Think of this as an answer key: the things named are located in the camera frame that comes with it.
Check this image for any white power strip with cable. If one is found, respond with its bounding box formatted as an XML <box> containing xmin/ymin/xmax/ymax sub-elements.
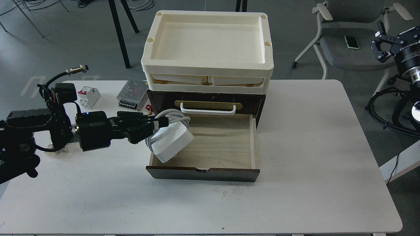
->
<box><xmin>145</xmin><ymin>109</ymin><xmax>194</xmax><ymax>163</ymax></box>

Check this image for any black table leg frame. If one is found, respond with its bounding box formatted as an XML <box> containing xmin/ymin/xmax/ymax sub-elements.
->
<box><xmin>107</xmin><ymin>0</ymin><xmax>139</xmax><ymax>69</ymax></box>

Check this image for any cream plastic tray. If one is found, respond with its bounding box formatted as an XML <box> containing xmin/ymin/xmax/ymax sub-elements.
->
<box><xmin>145</xmin><ymin>73</ymin><xmax>271</xmax><ymax>94</ymax></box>
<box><xmin>141</xmin><ymin>10</ymin><xmax>274</xmax><ymax>78</ymax></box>

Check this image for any white red circuit breaker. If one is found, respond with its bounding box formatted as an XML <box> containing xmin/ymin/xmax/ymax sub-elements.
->
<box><xmin>76</xmin><ymin>86</ymin><xmax>100</xmax><ymax>109</ymax></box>

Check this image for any cream plastic tray lower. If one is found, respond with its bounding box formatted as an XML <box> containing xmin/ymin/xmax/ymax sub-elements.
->
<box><xmin>145</xmin><ymin>73</ymin><xmax>271</xmax><ymax>94</ymax></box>

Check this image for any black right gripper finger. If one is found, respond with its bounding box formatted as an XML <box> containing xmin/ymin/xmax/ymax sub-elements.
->
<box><xmin>370</xmin><ymin>21</ymin><xmax>402</xmax><ymax>63</ymax></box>

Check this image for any cream plastic tray top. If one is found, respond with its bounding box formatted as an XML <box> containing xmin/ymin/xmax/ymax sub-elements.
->
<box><xmin>141</xmin><ymin>10</ymin><xmax>274</xmax><ymax>78</ymax></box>

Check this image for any white drawer handle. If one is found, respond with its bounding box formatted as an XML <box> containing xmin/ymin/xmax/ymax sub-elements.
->
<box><xmin>179</xmin><ymin>102</ymin><xmax>236</xmax><ymax>116</ymax></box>

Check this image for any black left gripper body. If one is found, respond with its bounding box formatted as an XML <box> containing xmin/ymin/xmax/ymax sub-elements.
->
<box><xmin>75</xmin><ymin>111</ymin><xmax>112</xmax><ymax>151</ymax></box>

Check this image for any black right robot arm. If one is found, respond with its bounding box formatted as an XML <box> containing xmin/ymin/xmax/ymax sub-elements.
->
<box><xmin>366</xmin><ymin>21</ymin><xmax>420</xmax><ymax>138</ymax></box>

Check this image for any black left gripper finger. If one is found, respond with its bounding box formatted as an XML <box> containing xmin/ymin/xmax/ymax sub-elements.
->
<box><xmin>114</xmin><ymin>111</ymin><xmax>169</xmax><ymax>129</ymax></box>
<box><xmin>112</xmin><ymin>125</ymin><xmax>155</xmax><ymax>144</ymax></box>

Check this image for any metal mesh power supply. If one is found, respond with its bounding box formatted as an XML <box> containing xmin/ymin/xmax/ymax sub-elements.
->
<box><xmin>117</xmin><ymin>79</ymin><xmax>149</xmax><ymax>111</ymax></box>

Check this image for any open wooden drawer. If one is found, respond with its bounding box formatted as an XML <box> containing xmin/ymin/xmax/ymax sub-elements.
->
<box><xmin>146</xmin><ymin>114</ymin><xmax>261</xmax><ymax>183</ymax></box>

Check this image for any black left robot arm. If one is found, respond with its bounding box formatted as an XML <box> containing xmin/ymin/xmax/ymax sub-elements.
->
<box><xmin>0</xmin><ymin>65</ymin><xmax>169</xmax><ymax>183</ymax></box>

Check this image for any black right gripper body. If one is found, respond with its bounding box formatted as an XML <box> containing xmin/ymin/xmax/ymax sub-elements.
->
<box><xmin>392</xmin><ymin>28</ymin><xmax>420</xmax><ymax>74</ymax></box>

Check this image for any green smartphone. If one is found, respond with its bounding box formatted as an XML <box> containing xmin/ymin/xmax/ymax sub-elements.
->
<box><xmin>344</xmin><ymin>35</ymin><xmax>360</xmax><ymax>50</ymax></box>

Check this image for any grey office chair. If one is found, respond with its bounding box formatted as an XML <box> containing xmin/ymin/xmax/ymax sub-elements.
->
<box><xmin>292</xmin><ymin>0</ymin><xmax>413</xmax><ymax>92</ymax></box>

